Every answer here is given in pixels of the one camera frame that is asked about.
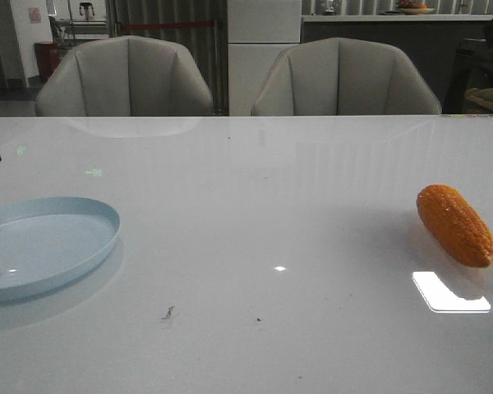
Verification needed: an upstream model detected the fruit bowl on counter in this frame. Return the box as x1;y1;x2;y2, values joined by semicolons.
396;0;434;15

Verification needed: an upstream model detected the orange plastic corn cob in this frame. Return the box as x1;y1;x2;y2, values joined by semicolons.
416;184;493;268

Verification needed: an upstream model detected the dark armchair with cushion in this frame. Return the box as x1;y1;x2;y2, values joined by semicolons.
442;39;493;114

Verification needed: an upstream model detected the white cabinet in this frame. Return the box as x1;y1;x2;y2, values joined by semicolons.
227;0;302;117

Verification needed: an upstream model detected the metal barrier post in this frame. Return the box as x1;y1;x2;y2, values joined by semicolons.
213;19;225;115

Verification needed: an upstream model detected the red trash bin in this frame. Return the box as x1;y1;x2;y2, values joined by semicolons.
34;41;60;82

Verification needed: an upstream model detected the left beige upholstered chair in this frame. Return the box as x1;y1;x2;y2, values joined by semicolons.
35;35;214;117

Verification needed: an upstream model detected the beige upholstered chair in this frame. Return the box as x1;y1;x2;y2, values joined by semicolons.
251;38;441;117
35;35;214;117

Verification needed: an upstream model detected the light blue round plate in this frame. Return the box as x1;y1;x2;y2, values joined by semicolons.
0;196;121;302

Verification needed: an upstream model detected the grey counter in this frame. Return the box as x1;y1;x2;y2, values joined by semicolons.
301;14;492;101

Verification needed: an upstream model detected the right beige upholstered chair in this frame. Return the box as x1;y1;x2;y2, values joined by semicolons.
251;38;441;117

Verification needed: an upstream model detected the red barrier belt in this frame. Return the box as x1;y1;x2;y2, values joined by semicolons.
118;20;214;30

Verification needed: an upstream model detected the pink wall sign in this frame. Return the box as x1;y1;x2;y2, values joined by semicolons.
28;7;42;24

